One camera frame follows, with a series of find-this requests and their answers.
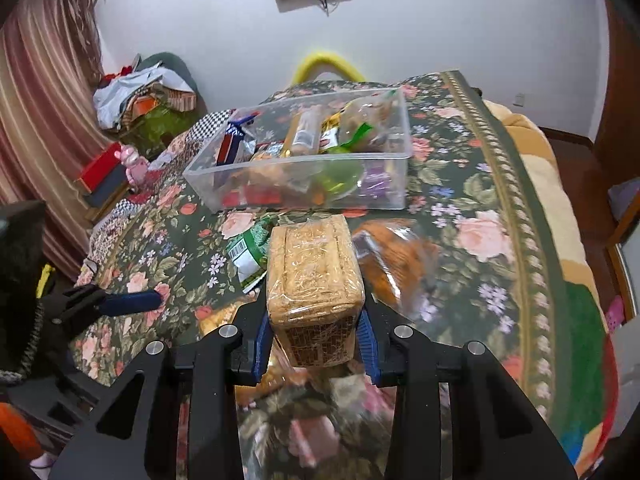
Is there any pink plush toy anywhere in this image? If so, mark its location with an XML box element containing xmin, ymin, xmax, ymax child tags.
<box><xmin>114</xmin><ymin>144</ymin><xmax>150</xmax><ymax>188</ymax></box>

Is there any striped red curtain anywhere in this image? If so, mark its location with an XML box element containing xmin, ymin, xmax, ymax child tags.
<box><xmin>1</xmin><ymin>0</ymin><xmax>110</xmax><ymax>278</ymax></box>

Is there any clear plastic storage box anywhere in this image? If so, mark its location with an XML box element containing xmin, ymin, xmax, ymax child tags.
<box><xmin>183</xmin><ymin>88</ymin><xmax>412</xmax><ymax>212</ymax></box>

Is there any green round jelly cup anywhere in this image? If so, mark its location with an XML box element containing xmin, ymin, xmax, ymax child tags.
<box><xmin>314</xmin><ymin>159</ymin><xmax>364</xmax><ymax>202</ymax></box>

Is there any blue biscuit snack bag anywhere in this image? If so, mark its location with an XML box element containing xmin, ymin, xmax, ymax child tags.
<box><xmin>216</xmin><ymin>112</ymin><xmax>259</xmax><ymax>166</ymax></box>

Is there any red white snack pack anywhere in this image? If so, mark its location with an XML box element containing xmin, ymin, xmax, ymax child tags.
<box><xmin>221</xmin><ymin>183</ymin><xmax>282</xmax><ymax>209</ymax></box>

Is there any dark grey box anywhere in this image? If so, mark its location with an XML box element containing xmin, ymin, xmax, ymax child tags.
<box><xmin>84</xmin><ymin>165</ymin><xmax>129</xmax><ymax>208</ymax></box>

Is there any brown wooden door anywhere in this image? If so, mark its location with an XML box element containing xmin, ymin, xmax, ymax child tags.
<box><xmin>593</xmin><ymin>0</ymin><xmax>640</xmax><ymax>185</ymax></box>

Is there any yellow padded bed rail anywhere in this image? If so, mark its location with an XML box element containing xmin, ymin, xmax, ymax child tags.
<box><xmin>291</xmin><ymin>51</ymin><xmax>366</xmax><ymax>86</ymax></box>

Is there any pile of clothes on chair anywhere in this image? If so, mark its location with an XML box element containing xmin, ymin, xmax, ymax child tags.
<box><xmin>92</xmin><ymin>52</ymin><xmax>206</xmax><ymax>159</ymax></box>

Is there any red box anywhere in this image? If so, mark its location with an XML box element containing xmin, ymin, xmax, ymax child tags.
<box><xmin>77</xmin><ymin>142</ymin><xmax>120</xmax><ymax>193</ymax></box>

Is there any floral green bedspread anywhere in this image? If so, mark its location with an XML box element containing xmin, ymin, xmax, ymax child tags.
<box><xmin>69</xmin><ymin>70</ymin><xmax>622</xmax><ymax>480</ymax></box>

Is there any purple white snack bar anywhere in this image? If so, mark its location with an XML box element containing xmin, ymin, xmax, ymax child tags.
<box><xmin>357</xmin><ymin>167</ymin><xmax>394</xmax><ymax>202</ymax></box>

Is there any gold snack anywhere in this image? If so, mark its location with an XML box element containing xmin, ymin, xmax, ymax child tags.
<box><xmin>319</xmin><ymin>112</ymin><xmax>342</xmax><ymax>153</ymax></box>

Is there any green snack packet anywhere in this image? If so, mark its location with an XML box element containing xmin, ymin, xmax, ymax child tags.
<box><xmin>227</xmin><ymin>217</ymin><xmax>274</xmax><ymax>294</ymax></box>

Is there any orange bread clear bag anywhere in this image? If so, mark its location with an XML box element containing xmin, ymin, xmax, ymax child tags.
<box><xmin>352</xmin><ymin>218</ymin><xmax>439</xmax><ymax>318</ymax></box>

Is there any square cracker pack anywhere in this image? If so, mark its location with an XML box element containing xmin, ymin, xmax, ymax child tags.
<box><xmin>266</xmin><ymin>214</ymin><xmax>366</xmax><ymax>368</ymax></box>

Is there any long brown biscuit pack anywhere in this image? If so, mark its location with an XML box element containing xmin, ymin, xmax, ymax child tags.
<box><xmin>280</xmin><ymin>105</ymin><xmax>322</xmax><ymax>157</ymax></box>

